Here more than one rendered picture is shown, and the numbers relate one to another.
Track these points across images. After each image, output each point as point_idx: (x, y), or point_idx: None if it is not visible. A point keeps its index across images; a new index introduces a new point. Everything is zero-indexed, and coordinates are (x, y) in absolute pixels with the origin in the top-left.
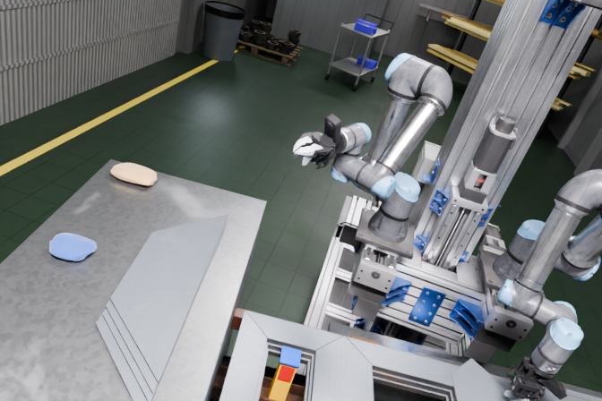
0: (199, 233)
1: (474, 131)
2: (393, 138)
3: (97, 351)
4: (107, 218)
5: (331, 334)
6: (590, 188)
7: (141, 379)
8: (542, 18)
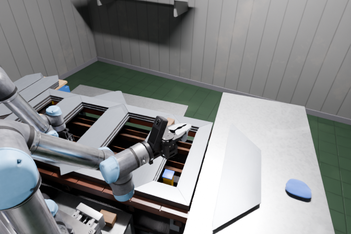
0: (231, 204)
1: None
2: (82, 153)
3: (254, 141)
4: (296, 222)
5: (139, 189)
6: (6, 73)
7: (235, 130)
8: None
